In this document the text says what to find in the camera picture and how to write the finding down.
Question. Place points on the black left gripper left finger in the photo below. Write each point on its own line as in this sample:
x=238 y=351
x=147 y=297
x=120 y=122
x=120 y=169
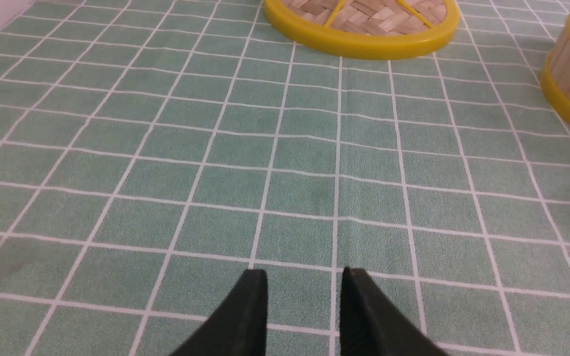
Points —
x=238 y=326

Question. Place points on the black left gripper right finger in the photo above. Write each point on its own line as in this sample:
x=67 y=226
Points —
x=370 y=325

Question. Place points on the green checked tablecloth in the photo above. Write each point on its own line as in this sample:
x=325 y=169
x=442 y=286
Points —
x=151 y=150

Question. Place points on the yellow rimmed bamboo steamer lid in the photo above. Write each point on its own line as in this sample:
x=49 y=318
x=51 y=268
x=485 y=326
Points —
x=366 y=29

